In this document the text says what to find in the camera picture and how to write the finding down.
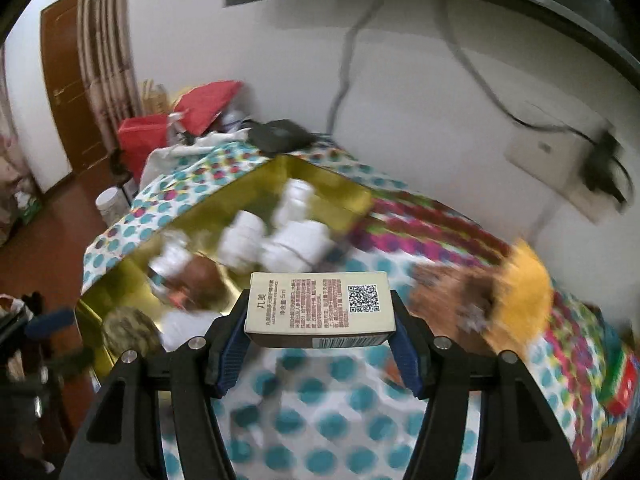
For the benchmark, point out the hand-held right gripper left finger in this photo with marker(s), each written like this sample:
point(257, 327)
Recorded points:
point(232, 360)

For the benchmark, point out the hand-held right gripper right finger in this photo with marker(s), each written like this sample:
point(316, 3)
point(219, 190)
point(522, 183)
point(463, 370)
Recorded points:
point(407, 365)

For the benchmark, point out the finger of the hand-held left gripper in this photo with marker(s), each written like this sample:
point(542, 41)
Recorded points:
point(50, 323)

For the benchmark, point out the clear plastic bag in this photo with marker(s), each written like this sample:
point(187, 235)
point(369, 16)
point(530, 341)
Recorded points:
point(187, 330)

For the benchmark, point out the gold metal tray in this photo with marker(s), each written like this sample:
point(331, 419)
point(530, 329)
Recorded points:
point(115, 285)

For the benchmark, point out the camouflage round pouch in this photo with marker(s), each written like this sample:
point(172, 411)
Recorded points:
point(131, 332)

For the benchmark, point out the brown and white bottle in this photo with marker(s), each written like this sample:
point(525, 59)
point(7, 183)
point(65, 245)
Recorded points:
point(200, 280)

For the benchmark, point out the beige cardboard box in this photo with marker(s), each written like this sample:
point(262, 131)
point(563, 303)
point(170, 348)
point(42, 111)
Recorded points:
point(320, 305)

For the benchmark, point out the white bag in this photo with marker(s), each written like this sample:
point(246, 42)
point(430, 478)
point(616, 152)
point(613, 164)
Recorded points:
point(242, 237)

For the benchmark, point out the white plastic bottle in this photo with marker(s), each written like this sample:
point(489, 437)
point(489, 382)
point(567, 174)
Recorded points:
point(300, 247)

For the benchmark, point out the small white plastic wad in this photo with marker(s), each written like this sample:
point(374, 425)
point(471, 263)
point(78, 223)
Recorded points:
point(294, 200)

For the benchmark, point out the polka-dot tablecloth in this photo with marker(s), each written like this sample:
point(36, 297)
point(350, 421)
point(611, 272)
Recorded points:
point(320, 420)

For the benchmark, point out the white plastic jar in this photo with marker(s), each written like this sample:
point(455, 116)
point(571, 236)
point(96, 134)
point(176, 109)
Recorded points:
point(112, 205)

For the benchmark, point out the yellow pouch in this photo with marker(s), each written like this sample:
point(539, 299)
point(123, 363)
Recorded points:
point(525, 285)

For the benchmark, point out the green and red box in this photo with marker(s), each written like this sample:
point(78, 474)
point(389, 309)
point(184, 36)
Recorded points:
point(620, 380)

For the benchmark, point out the white cloth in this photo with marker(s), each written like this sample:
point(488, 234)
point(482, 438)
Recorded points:
point(200, 147)

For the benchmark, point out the yellow printed box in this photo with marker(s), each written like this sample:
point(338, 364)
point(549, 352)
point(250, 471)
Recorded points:
point(607, 447)

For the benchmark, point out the black set-top box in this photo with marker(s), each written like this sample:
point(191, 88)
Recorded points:
point(277, 135)

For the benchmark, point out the brown wooden door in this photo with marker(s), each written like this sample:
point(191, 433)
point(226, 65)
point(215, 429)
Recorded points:
point(65, 85)

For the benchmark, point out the yellow snack packets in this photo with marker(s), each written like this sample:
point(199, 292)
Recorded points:
point(154, 97)

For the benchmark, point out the black power adapter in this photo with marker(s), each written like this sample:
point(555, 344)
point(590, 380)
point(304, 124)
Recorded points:
point(605, 165)

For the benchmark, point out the striped curtain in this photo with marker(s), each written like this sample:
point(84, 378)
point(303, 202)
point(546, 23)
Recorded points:
point(107, 35)

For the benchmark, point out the wall socket plate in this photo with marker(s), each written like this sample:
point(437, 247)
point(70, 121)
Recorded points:
point(545, 150)

